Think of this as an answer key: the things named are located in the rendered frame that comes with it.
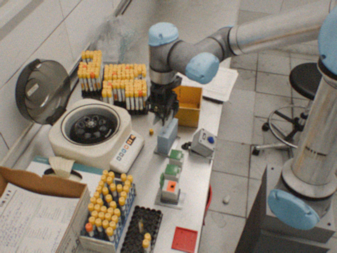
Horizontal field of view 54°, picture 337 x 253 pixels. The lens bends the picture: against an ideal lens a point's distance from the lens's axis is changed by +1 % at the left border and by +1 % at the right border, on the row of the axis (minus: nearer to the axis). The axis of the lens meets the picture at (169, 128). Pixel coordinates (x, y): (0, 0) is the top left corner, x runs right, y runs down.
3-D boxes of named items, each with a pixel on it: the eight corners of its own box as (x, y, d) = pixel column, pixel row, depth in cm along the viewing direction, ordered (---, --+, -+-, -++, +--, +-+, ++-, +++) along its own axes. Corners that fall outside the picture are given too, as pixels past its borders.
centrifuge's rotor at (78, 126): (102, 158, 109) (99, 145, 104) (62, 145, 113) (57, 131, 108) (123, 128, 119) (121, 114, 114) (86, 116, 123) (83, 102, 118)
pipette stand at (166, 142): (171, 158, 117) (172, 139, 110) (153, 152, 119) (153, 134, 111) (180, 138, 123) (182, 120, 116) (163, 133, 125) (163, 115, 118)
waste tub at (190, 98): (198, 128, 127) (200, 110, 120) (164, 124, 128) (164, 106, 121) (201, 105, 136) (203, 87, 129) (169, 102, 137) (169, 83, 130)
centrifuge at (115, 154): (121, 186, 108) (117, 164, 99) (45, 159, 116) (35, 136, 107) (150, 136, 124) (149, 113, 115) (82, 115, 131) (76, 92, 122)
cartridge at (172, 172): (177, 187, 108) (178, 175, 104) (163, 184, 109) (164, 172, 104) (180, 177, 111) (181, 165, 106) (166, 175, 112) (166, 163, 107)
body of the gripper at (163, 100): (144, 116, 98) (143, 85, 90) (155, 98, 104) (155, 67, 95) (168, 123, 97) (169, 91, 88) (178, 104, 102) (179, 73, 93)
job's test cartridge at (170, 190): (176, 204, 103) (177, 193, 98) (161, 201, 103) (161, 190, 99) (178, 193, 105) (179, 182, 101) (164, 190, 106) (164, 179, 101)
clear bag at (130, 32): (123, 55, 160) (121, 29, 150) (96, 45, 166) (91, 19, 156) (146, 36, 172) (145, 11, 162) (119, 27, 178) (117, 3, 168)
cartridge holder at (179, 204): (182, 210, 103) (183, 204, 100) (154, 204, 104) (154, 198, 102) (185, 195, 107) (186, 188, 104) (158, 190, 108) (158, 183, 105)
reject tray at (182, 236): (194, 254, 93) (194, 253, 93) (170, 248, 94) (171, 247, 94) (198, 232, 98) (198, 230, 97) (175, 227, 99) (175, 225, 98)
